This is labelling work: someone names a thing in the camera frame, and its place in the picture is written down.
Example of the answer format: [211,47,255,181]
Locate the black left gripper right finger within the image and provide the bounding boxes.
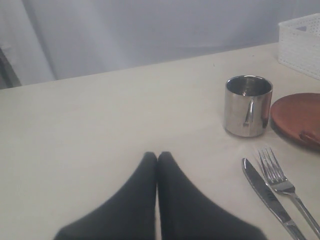
[157,151,266,240]

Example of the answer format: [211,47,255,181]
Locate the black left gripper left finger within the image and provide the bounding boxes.
[55,152,157,240]

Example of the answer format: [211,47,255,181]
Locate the stainless steel knife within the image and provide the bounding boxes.
[241,158,306,240]

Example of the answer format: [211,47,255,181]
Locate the stainless steel fork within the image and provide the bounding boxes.
[257,147,320,239]

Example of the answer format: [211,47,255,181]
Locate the stainless steel cup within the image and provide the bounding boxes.
[223,75,273,138]

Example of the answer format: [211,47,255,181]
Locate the brown round plate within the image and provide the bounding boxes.
[270,92,320,151]

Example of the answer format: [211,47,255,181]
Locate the white perforated plastic basket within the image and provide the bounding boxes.
[277,13,320,80]

